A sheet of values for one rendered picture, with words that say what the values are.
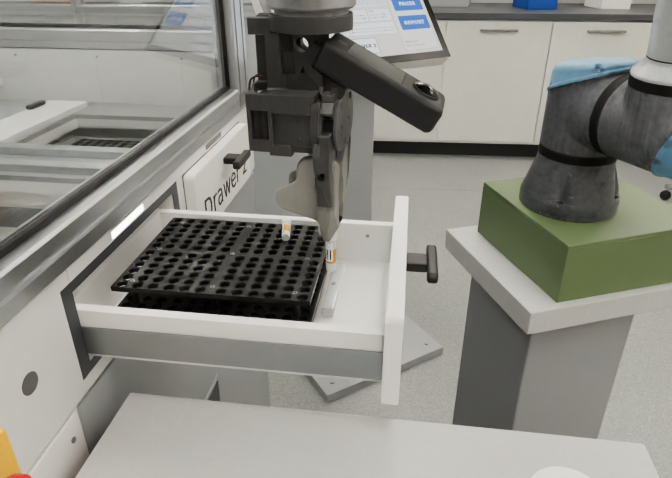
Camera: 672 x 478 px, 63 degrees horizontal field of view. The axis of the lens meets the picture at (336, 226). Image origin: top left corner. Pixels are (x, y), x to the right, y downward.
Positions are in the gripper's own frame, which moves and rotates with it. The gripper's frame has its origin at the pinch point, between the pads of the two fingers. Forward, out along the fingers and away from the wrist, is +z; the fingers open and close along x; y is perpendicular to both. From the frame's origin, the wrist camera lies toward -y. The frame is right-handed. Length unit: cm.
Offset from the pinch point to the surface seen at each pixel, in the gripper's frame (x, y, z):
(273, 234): -11.8, 11.0, 8.6
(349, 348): 5.3, -2.6, 10.8
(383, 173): -265, 30, 104
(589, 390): -33, -39, 46
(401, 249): -6.5, -6.1, 5.6
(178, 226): -11.2, 24.1, 8.6
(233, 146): -41, 28, 8
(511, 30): -306, -37, 24
